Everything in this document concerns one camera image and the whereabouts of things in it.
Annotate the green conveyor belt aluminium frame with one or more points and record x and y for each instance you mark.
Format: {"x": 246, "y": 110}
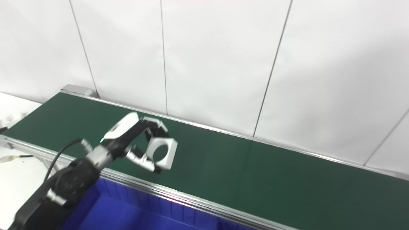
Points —
{"x": 255, "y": 179}

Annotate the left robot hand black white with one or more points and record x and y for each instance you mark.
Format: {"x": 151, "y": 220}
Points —
{"x": 123, "y": 131}

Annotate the white square part with hole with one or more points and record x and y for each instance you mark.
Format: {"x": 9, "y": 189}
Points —
{"x": 170, "y": 153}

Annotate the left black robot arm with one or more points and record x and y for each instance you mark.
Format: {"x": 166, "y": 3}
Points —
{"x": 68, "y": 182}

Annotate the blue plastic bin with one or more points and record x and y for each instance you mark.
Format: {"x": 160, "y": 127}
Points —
{"x": 127, "y": 214}

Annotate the aluminium conveyor leg frame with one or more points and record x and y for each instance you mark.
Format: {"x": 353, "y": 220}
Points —
{"x": 51, "y": 164}

